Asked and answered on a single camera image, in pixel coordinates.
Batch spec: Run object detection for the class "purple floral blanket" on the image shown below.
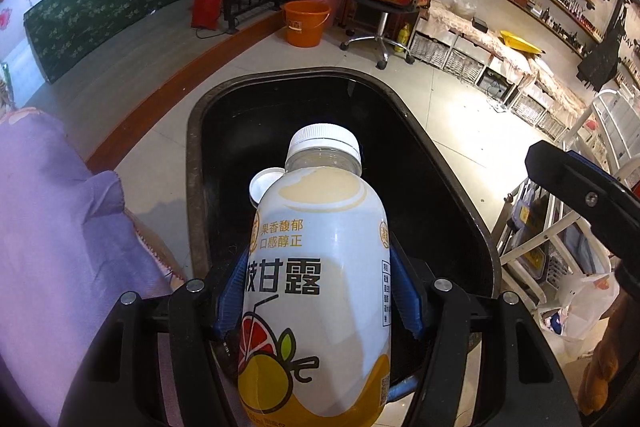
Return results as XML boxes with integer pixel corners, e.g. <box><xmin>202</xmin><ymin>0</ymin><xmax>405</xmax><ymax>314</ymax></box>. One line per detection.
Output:
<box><xmin>0</xmin><ymin>107</ymin><xmax>188</xmax><ymax>427</ymax></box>

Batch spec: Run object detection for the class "black swivel stool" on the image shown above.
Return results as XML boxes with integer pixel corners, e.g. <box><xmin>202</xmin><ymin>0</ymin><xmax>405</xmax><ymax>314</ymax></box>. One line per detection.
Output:
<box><xmin>340</xmin><ymin>0</ymin><xmax>416</xmax><ymax>70</ymax></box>

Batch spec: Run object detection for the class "black hanging cloth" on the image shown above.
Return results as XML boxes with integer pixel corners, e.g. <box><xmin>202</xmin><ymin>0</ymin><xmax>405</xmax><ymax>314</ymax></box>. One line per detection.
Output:
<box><xmin>576</xmin><ymin>4</ymin><xmax>628</xmax><ymax>95</ymax></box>

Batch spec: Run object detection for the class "pink basin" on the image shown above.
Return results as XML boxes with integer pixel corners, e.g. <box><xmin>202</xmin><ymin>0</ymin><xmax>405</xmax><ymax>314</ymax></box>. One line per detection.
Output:
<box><xmin>298</xmin><ymin>0</ymin><xmax>346</xmax><ymax>28</ymax></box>

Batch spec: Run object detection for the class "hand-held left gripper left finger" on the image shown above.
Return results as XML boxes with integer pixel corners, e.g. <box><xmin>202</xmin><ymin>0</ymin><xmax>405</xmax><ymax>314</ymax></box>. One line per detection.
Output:
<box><xmin>59</xmin><ymin>251</ymin><xmax>250</xmax><ymax>427</ymax></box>

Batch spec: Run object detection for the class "red bag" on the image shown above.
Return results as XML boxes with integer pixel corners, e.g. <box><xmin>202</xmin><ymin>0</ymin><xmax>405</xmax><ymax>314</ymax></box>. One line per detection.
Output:
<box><xmin>191</xmin><ymin>0</ymin><xmax>224</xmax><ymax>31</ymax></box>

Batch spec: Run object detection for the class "white metal rack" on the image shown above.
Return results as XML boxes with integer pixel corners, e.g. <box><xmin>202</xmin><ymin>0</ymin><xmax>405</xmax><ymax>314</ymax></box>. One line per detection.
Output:
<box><xmin>492</xmin><ymin>89</ymin><xmax>640</xmax><ymax>308</ymax></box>

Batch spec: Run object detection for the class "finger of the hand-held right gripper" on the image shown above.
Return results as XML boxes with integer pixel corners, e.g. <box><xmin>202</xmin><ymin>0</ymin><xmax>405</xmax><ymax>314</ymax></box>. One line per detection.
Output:
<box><xmin>525</xmin><ymin>141</ymin><xmax>640</xmax><ymax>254</ymax></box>

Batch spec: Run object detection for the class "white juice bottle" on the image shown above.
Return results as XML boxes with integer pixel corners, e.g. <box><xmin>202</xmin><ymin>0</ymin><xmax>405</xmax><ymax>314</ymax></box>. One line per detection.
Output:
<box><xmin>237</xmin><ymin>123</ymin><xmax>392</xmax><ymax>427</ymax></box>

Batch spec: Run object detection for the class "white plastic bag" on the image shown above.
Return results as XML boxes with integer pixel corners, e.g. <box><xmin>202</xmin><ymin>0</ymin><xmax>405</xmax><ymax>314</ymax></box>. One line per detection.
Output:
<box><xmin>542</xmin><ymin>269</ymin><xmax>621</xmax><ymax>343</ymax></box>

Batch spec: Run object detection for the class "orange bucket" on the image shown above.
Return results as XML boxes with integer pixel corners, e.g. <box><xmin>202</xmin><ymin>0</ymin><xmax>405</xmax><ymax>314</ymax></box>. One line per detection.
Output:
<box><xmin>282</xmin><ymin>1</ymin><xmax>332</xmax><ymax>48</ymax></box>

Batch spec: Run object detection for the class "lace-covered bench with baskets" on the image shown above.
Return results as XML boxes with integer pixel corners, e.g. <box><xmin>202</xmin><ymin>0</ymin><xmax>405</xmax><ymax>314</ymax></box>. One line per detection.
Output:
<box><xmin>410</xmin><ymin>0</ymin><xmax>588</xmax><ymax>142</ymax></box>

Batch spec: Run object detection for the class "black trash bin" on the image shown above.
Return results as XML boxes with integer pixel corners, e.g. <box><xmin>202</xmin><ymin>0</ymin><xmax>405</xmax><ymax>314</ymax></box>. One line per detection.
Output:
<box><xmin>186</xmin><ymin>67</ymin><xmax>502</xmax><ymax>400</ymax></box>

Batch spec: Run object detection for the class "person's right hand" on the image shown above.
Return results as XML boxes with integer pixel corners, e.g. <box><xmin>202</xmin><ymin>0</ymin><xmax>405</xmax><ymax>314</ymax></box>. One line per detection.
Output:
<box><xmin>582</xmin><ymin>302</ymin><xmax>628</xmax><ymax>413</ymax></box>

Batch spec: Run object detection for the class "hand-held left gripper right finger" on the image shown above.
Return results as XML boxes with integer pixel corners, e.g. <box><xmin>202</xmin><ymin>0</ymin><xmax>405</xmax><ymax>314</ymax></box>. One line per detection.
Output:
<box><xmin>389</xmin><ymin>246</ymin><xmax>582</xmax><ymax>427</ymax></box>

